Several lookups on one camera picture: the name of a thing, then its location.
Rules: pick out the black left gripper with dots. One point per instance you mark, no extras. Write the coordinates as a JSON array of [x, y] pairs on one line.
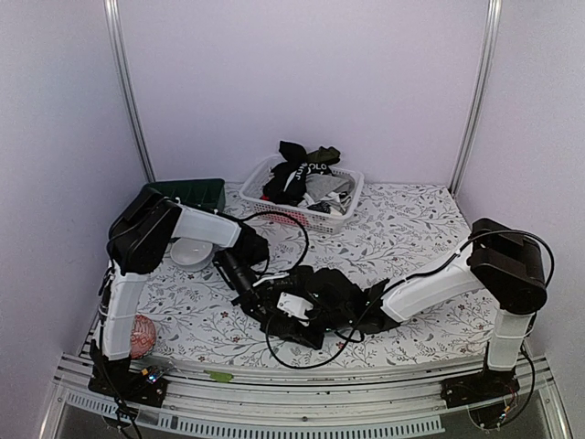
[[257, 297]]

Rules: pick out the black pinstriped underwear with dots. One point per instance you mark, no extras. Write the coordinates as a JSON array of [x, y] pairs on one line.
[[291, 330]]

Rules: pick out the black underwear in basket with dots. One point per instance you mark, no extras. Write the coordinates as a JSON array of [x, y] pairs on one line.
[[288, 182]]

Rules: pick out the grey underwear in basket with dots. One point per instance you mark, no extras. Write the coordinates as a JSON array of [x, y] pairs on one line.
[[328, 194]]

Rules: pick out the white ceramic bowl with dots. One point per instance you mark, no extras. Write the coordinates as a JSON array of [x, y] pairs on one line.
[[192, 255]]

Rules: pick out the green tape scrap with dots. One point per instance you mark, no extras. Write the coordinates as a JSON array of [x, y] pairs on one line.
[[219, 376]]

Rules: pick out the floral patterned table mat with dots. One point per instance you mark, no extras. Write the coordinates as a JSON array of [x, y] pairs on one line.
[[392, 302]]

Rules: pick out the green compartment tray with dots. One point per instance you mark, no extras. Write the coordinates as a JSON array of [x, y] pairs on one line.
[[206, 193]]

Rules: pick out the red patterned bowl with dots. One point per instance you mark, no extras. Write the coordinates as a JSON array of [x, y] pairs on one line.
[[143, 337]]

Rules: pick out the left robot arm white sleeves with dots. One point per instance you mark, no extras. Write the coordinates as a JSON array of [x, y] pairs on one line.
[[137, 242]]

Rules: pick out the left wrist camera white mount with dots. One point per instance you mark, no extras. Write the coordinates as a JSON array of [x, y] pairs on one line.
[[290, 304]]

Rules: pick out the aluminium front table rail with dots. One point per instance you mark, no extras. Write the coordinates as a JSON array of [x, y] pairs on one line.
[[383, 402]]

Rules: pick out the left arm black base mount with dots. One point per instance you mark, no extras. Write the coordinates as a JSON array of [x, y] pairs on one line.
[[114, 378]]

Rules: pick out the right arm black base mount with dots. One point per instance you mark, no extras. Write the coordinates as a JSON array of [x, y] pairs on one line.
[[481, 386]]

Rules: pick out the left aluminium frame post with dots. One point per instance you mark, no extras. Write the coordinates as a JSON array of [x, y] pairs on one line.
[[114, 25]]

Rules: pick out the aluminium frame post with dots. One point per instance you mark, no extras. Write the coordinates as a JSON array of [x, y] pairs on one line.
[[487, 53], [114, 25]]

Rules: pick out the right aluminium frame post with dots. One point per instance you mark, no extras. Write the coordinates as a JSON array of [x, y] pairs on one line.
[[487, 53]]

